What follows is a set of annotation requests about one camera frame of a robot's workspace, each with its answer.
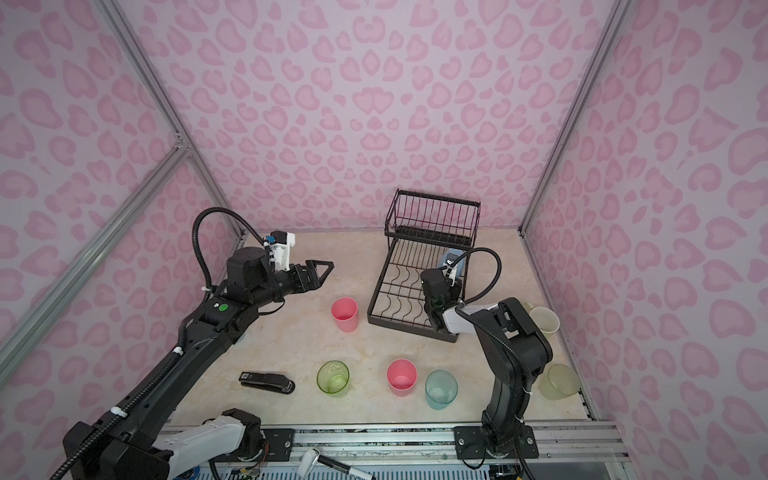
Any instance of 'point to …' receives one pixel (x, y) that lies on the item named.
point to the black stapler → (274, 382)
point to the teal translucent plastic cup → (441, 389)
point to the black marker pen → (311, 457)
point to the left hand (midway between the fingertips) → (325, 265)
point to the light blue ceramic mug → (452, 254)
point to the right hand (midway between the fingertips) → (449, 270)
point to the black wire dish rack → (432, 232)
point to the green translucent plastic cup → (333, 377)
